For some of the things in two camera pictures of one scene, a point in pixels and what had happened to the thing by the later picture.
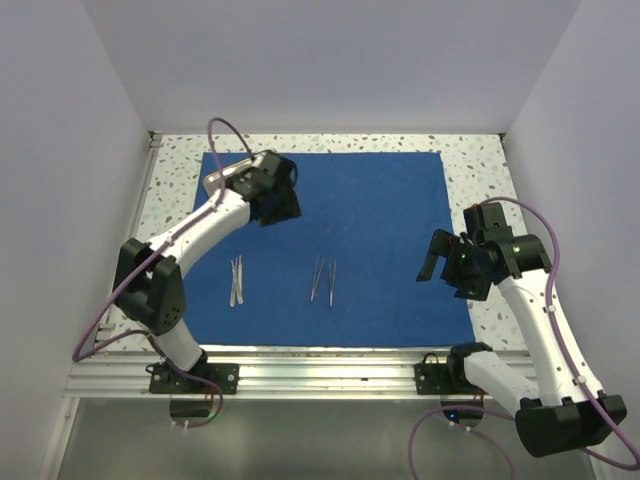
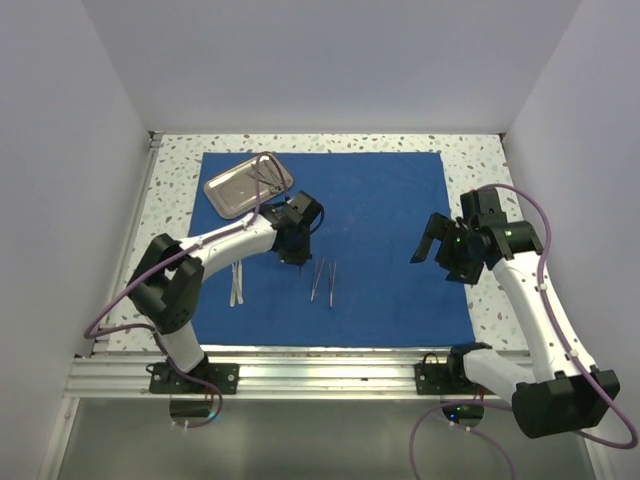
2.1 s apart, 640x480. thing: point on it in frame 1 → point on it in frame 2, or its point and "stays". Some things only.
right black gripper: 446,245 → 460,272
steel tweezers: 331,282 stays
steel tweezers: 316,277 stays
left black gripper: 291,207 → 298,257
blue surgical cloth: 343,273 stays
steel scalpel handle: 240,295 stays
